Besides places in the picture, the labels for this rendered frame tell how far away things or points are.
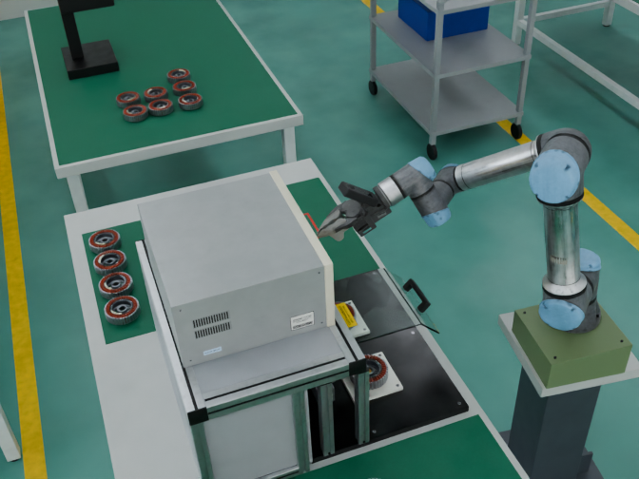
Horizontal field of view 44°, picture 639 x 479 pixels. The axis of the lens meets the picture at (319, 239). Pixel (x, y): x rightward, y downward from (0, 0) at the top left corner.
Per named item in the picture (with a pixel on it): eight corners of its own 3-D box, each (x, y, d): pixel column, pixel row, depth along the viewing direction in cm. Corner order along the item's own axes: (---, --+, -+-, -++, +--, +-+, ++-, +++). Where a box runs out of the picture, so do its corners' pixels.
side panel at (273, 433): (306, 462, 211) (300, 381, 191) (310, 471, 209) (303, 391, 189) (204, 496, 204) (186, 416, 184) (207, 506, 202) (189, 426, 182)
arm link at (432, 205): (461, 203, 225) (442, 172, 222) (447, 225, 217) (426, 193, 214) (439, 211, 230) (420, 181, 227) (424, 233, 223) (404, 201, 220)
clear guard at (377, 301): (401, 278, 229) (401, 262, 225) (439, 334, 211) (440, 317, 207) (295, 309, 221) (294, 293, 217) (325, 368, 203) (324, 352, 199)
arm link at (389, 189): (396, 185, 213) (384, 170, 219) (382, 195, 213) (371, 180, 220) (407, 203, 218) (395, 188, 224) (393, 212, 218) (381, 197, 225)
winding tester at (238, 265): (281, 227, 232) (276, 169, 219) (335, 325, 199) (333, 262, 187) (149, 261, 222) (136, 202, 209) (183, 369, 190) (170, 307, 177)
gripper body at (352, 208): (359, 239, 220) (396, 215, 219) (346, 220, 214) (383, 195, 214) (349, 223, 225) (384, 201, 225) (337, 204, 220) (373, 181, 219)
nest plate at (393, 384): (381, 354, 238) (381, 351, 237) (402, 390, 227) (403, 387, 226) (335, 368, 234) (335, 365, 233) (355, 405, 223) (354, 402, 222)
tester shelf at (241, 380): (280, 217, 243) (279, 205, 241) (366, 371, 193) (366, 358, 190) (137, 253, 232) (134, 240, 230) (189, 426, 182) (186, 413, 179)
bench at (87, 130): (219, 87, 541) (204, -21, 494) (310, 243, 404) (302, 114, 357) (54, 121, 513) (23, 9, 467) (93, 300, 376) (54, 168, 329)
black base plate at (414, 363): (377, 274, 270) (377, 268, 269) (468, 411, 222) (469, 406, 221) (244, 310, 258) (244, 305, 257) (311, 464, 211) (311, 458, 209)
